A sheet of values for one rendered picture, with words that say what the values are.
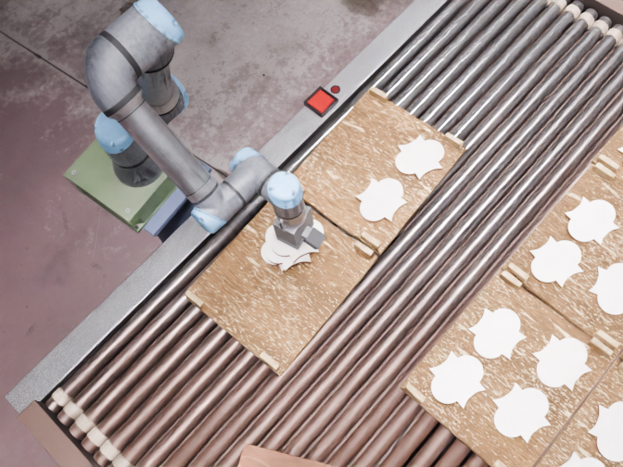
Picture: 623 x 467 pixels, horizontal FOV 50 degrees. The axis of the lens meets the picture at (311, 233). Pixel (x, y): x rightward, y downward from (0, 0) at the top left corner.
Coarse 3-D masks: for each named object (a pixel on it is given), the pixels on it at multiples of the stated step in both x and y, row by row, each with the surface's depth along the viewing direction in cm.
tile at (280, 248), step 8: (320, 224) 179; (272, 240) 179; (272, 248) 179; (280, 248) 178; (288, 248) 177; (304, 248) 177; (312, 248) 177; (280, 256) 178; (288, 256) 177; (296, 256) 176
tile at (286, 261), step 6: (270, 240) 181; (270, 246) 180; (270, 252) 179; (270, 258) 179; (276, 258) 179; (282, 258) 179; (288, 258) 178; (300, 258) 178; (306, 258) 178; (288, 264) 178; (294, 264) 178
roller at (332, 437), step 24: (600, 120) 194; (576, 144) 193; (552, 192) 187; (528, 216) 184; (504, 240) 182; (480, 264) 180; (456, 288) 178; (432, 312) 176; (408, 360) 172; (384, 384) 170; (360, 408) 168; (336, 432) 166; (312, 456) 164
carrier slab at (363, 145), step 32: (352, 128) 198; (384, 128) 197; (416, 128) 196; (320, 160) 194; (352, 160) 193; (384, 160) 193; (448, 160) 191; (320, 192) 190; (352, 192) 189; (416, 192) 188; (352, 224) 186; (384, 224) 185
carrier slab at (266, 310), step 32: (256, 224) 188; (224, 256) 185; (256, 256) 184; (320, 256) 183; (352, 256) 182; (192, 288) 182; (224, 288) 181; (256, 288) 180; (288, 288) 180; (320, 288) 179; (352, 288) 179; (224, 320) 178; (256, 320) 177; (288, 320) 176; (320, 320) 176; (256, 352) 174; (288, 352) 173
